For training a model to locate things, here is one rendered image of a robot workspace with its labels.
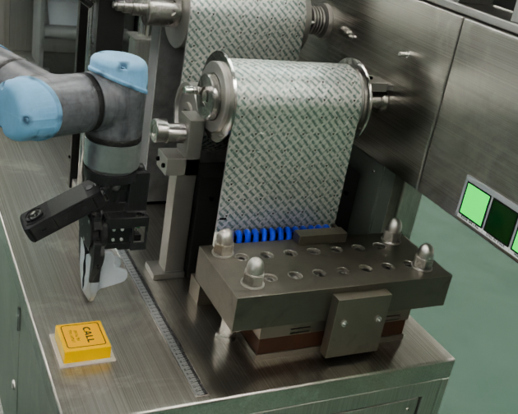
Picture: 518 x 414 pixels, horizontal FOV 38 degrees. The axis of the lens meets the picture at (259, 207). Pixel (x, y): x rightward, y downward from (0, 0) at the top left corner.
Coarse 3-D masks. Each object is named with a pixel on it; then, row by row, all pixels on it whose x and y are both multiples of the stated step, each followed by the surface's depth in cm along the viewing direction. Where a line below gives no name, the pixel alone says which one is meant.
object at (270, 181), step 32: (256, 160) 123; (288, 160) 126; (320, 160) 129; (224, 192) 124; (256, 192) 126; (288, 192) 129; (320, 192) 132; (224, 224) 126; (256, 224) 129; (288, 224) 132; (320, 224) 135
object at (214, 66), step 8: (208, 64) 122; (216, 64) 119; (208, 72) 123; (216, 72) 120; (224, 72) 118; (224, 80) 117; (360, 80) 128; (224, 88) 117; (224, 96) 117; (224, 104) 117; (224, 112) 118; (360, 112) 129; (208, 120) 124; (216, 120) 120; (224, 120) 119; (208, 128) 124; (216, 128) 121
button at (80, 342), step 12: (60, 324) 114; (72, 324) 114; (84, 324) 115; (96, 324) 115; (60, 336) 111; (72, 336) 112; (84, 336) 112; (96, 336) 113; (60, 348) 111; (72, 348) 109; (84, 348) 110; (96, 348) 110; (108, 348) 111; (72, 360) 110; (84, 360) 110
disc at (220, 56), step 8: (216, 56) 121; (224, 56) 118; (224, 64) 118; (232, 64) 117; (232, 72) 116; (232, 80) 116; (232, 88) 116; (232, 96) 116; (232, 104) 116; (232, 112) 117; (232, 120) 117; (224, 128) 119; (216, 136) 123; (224, 136) 120
